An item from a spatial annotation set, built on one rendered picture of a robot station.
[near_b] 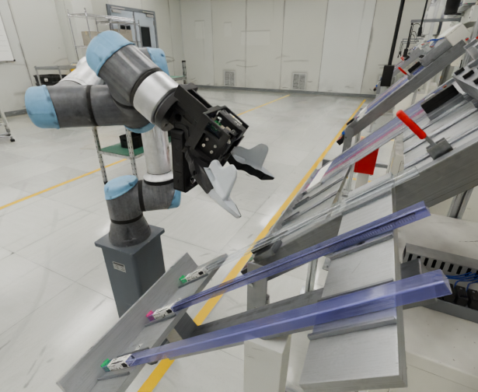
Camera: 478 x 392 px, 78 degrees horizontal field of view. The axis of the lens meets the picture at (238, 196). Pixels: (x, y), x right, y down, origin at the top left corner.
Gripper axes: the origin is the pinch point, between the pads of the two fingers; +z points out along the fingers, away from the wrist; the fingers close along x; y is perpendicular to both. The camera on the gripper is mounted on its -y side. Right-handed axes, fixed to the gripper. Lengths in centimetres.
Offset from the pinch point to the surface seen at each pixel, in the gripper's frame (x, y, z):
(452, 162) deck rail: 12.5, 20.4, 18.6
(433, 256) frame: 44, -4, 48
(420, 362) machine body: 12, -12, 48
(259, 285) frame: 9.1, -23.4, 13.5
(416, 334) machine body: 17, -11, 47
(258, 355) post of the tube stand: -12.6, -12.2, 15.3
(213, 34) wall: 914, -236, -455
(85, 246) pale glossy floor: 66, -164, -65
